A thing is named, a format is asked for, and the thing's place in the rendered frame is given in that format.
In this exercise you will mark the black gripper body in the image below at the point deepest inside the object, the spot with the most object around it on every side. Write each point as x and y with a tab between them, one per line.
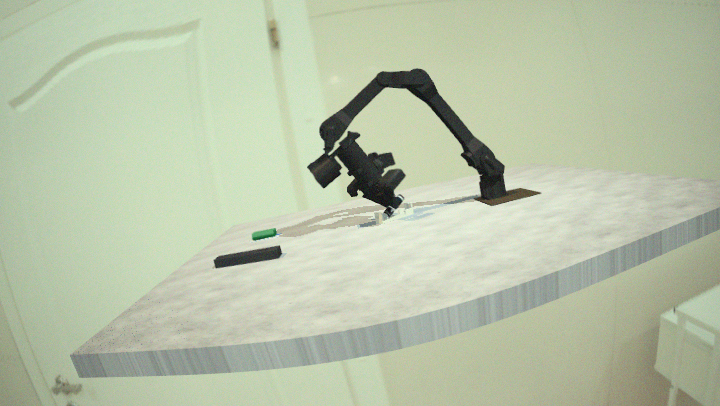
367	177

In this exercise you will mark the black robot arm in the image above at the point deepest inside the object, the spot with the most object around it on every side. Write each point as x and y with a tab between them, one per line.
418	82

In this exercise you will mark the black and white cylindrical battery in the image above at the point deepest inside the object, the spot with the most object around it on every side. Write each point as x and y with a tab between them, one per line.
389	211

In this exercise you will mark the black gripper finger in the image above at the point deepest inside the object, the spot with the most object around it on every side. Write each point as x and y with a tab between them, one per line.
388	198
371	196

